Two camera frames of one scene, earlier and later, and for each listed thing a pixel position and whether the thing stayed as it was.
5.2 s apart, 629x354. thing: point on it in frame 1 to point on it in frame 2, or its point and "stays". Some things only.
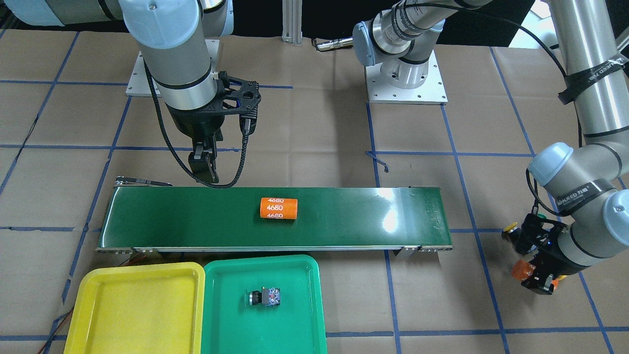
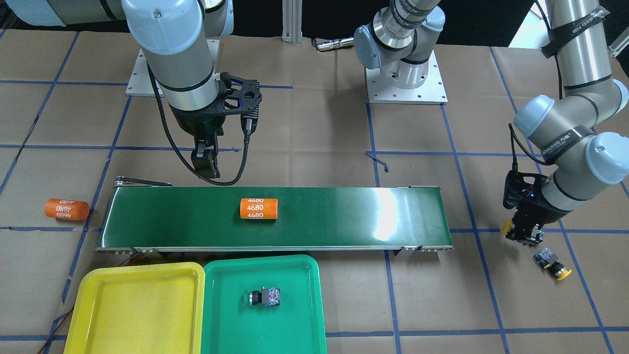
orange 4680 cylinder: [522, 269] to [258, 208]
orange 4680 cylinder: [278, 208] to [63, 209]
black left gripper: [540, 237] to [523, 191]
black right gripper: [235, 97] stays
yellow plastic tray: [152, 309] stays
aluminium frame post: [292, 21] stays
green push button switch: [271, 297] stays
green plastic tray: [295, 326] stays
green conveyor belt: [412, 221] stays
